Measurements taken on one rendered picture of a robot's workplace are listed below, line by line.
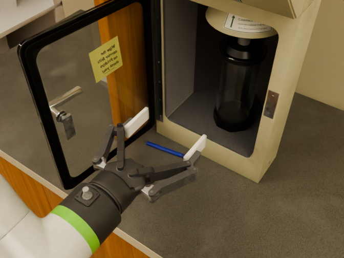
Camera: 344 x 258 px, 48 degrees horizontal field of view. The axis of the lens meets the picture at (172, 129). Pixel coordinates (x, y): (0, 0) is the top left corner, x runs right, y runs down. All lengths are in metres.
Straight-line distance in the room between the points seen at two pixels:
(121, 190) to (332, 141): 0.71
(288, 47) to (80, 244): 0.49
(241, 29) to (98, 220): 0.45
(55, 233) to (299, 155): 0.72
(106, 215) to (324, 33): 0.84
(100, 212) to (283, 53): 0.43
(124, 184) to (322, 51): 0.79
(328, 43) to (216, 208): 0.58
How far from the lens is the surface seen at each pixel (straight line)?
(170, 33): 0.91
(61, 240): 0.59
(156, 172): 0.67
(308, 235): 0.96
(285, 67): 0.77
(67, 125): 0.80
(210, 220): 0.94
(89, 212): 0.60
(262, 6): 0.69
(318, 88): 1.31
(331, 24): 1.20
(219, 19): 0.82
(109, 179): 0.64
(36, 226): 0.58
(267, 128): 0.88
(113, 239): 1.10
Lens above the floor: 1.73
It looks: 45 degrees down
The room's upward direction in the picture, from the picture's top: straight up
